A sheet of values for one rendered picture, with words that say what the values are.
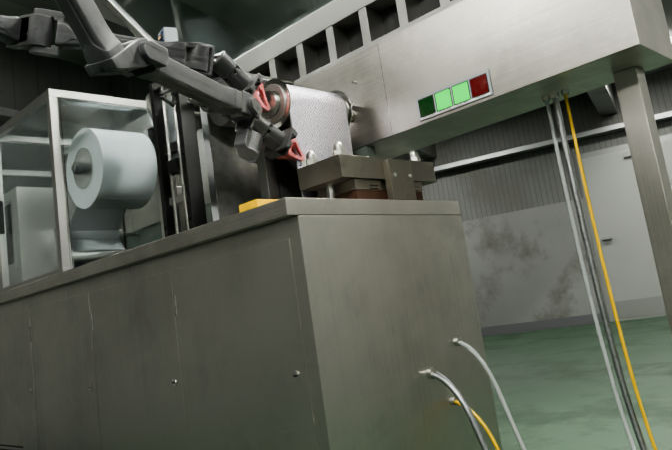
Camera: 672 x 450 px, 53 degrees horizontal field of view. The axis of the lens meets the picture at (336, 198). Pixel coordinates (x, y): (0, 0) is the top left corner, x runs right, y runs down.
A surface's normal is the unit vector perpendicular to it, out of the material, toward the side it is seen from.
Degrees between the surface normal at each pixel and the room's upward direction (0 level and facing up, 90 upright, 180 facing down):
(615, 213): 90
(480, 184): 90
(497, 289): 90
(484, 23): 90
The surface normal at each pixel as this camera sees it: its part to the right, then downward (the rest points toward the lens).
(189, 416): -0.70, -0.02
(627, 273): -0.46, -0.08
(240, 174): 0.70, -0.22
